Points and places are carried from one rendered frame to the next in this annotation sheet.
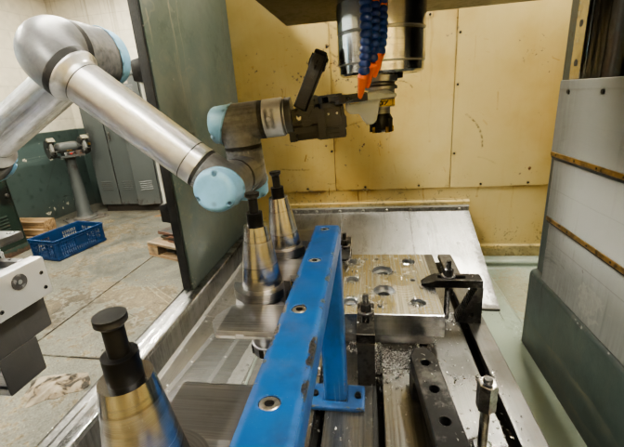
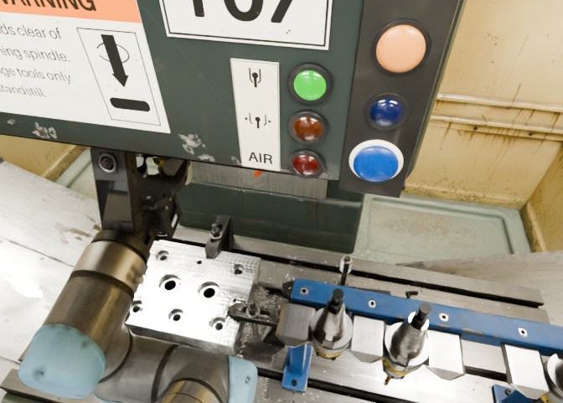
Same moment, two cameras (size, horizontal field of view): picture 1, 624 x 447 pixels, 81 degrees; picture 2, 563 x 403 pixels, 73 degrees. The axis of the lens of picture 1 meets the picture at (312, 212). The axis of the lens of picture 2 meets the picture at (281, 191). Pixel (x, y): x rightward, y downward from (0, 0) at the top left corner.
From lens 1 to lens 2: 0.71 m
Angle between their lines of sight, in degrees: 75
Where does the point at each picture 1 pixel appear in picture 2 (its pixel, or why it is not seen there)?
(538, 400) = not seen: hidden behind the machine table
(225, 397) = (516, 358)
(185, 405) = (527, 378)
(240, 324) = (454, 358)
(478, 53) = not seen: outside the picture
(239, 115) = (111, 320)
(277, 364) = (498, 328)
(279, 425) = (533, 327)
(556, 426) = not seen: hidden behind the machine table
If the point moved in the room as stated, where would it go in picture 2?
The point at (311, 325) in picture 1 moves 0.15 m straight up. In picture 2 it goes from (461, 311) to (499, 252)
